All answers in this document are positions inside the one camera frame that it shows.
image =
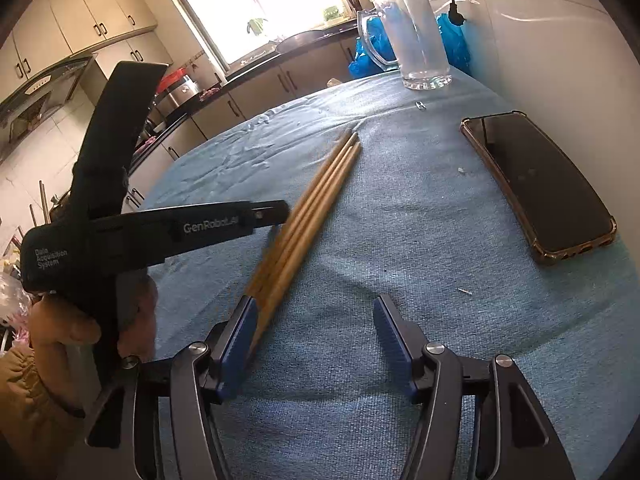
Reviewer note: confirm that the clear glass mug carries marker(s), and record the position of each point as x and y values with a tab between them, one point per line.
420	40

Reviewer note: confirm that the blue towel cloth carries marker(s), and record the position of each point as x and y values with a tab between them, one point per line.
400	240

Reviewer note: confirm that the pink cloth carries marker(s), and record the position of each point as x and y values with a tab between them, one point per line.
209	93

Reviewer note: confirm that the wooden chopsticks bundle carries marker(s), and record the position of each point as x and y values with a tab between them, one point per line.
341	180

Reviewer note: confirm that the cream base cabinets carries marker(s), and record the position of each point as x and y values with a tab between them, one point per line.
250	95

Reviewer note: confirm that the steel cooker pot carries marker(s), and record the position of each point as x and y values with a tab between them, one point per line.
181	92

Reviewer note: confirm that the dark utensil holder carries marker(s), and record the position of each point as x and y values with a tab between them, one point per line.
351	0

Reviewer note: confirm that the person's left hand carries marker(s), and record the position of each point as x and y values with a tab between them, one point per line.
60	325

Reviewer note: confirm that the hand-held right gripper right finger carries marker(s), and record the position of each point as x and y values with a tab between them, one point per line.
395	347

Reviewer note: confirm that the person's left forearm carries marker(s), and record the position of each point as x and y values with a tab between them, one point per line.
35	400

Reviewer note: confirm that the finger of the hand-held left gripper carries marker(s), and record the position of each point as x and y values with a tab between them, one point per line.
270	212

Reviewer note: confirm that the small green plant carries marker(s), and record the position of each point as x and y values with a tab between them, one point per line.
256	25

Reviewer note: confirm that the blue plastic bag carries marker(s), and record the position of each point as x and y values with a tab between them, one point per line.
456	47

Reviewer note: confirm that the steel range hood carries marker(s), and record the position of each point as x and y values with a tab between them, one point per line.
40	100

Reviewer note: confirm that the clear plastic bag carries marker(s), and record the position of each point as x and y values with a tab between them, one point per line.
12	295

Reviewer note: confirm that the cream wall cabinets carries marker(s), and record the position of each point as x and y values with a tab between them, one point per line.
85	15

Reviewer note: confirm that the black smartphone in clear case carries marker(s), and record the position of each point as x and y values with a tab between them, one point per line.
540	185

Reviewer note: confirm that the cream low wall cabinet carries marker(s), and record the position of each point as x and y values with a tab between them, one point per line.
135	52

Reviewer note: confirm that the black kitchen countertop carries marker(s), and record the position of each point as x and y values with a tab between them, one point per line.
235	77

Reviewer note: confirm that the wooden chopstick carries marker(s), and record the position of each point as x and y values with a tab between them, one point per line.
330	180
318	180

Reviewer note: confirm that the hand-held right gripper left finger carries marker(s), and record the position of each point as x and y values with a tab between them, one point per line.
240	347

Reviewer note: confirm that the red plastic basin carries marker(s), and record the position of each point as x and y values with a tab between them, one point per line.
170	79

